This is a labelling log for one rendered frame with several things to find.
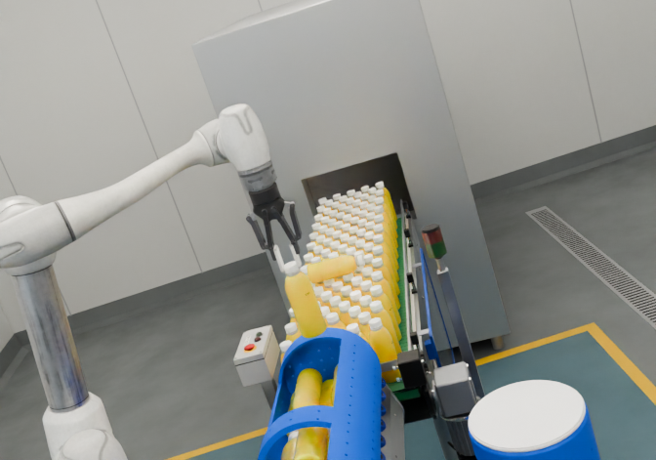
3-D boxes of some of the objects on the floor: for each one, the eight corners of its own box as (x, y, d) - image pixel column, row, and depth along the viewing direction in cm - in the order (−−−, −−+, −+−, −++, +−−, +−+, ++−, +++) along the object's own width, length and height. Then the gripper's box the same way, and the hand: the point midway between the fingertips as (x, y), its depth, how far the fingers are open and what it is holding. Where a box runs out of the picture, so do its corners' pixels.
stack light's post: (514, 537, 298) (436, 273, 267) (512, 529, 301) (436, 270, 270) (525, 534, 297) (448, 271, 266) (523, 527, 301) (447, 266, 270)
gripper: (227, 199, 200) (260, 282, 207) (291, 181, 198) (320, 266, 205) (233, 190, 207) (264, 271, 214) (294, 172, 205) (322, 255, 212)
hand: (287, 257), depth 209 cm, fingers closed on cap, 4 cm apart
